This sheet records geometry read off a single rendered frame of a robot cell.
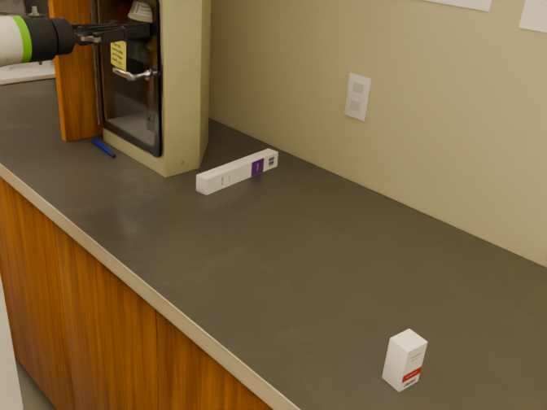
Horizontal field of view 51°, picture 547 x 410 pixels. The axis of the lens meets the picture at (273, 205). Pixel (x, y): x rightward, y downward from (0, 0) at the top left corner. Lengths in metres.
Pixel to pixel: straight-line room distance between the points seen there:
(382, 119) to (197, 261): 0.64
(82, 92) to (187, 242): 0.69
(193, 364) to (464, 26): 0.91
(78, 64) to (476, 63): 1.05
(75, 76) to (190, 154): 0.41
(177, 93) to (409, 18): 0.58
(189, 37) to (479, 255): 0.84
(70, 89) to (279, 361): 1.08
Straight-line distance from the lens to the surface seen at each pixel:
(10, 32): 1.26
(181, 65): 1.46
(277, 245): 1.24
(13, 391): 0.88
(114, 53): 1.60
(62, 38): 1.30
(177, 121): 1.49
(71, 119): 1.77
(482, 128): 1.38
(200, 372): 1.12
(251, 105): 1.86
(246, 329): 1.00
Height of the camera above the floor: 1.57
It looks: 27 degrees down
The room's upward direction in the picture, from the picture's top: 5 degrees clockwise
